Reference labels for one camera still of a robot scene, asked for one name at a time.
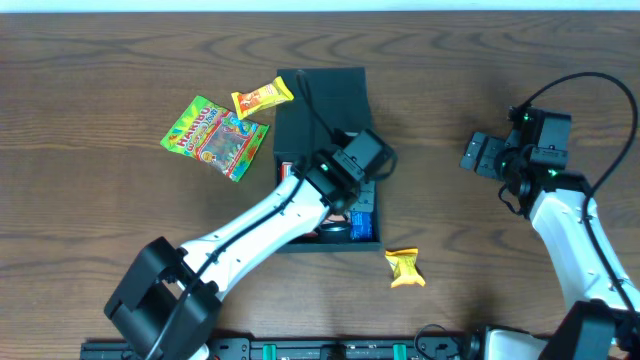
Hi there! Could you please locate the blue Oreo packet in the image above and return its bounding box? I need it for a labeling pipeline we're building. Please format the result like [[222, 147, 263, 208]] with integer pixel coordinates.
[[350, 211, 373, 242]]

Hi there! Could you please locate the red Hello Panda box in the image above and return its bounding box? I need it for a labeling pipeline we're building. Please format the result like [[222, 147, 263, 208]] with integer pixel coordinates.
[[279, 161, 295, 181]]

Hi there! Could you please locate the left black cable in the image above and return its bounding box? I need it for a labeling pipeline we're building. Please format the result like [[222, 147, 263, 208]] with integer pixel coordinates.
[[144, 69, 399, 360]]

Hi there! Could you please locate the right black cable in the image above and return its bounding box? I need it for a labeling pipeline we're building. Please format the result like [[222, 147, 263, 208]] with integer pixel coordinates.
[[509, 71, 640, 314]]

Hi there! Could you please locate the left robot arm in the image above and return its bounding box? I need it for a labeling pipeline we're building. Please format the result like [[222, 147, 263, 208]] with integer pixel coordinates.
[[104, 146, 377, 359]]

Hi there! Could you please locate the green Haribo worms bag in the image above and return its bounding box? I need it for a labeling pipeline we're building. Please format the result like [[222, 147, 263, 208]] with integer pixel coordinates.
[[160, 96, 269, 182]]

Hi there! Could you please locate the yellow wrapped snack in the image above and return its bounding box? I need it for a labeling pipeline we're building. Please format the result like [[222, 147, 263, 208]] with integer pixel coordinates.
[[385, 248, 426, 288]]

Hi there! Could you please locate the black cable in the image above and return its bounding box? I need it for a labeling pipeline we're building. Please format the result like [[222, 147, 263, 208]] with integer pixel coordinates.
[[144, 69, 399, 360], [509, 71, 640, 314]]

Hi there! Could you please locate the orange yellow snack packet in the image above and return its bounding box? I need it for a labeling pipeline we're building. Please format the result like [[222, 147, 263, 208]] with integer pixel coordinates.
[[231, 76, 294, 119]]

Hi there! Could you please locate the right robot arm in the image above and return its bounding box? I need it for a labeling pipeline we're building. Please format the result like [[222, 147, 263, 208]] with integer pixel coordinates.
[[460, 130, 639, 359]]

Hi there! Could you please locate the Pringles can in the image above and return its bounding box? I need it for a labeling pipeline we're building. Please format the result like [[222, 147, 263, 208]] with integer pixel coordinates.
[[316, 215, 351, 243]]

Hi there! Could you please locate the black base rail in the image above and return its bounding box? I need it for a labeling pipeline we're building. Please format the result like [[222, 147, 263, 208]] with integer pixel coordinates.
[[79, 335, 481, 360]]

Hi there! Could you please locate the dark green gift box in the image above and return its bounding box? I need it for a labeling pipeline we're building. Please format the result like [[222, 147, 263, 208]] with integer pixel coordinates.
[[273, 67, 382, 253]]

